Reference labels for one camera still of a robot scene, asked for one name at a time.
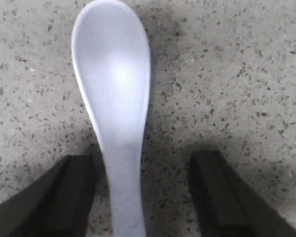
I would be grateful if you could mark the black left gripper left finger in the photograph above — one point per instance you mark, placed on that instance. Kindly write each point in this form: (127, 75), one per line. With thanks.
(55, 205)

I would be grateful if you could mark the light blue plastic spoon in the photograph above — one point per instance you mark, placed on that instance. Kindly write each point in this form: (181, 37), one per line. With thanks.
(111, 60)

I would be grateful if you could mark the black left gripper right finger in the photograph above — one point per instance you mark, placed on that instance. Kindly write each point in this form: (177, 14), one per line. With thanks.
(226, 206)

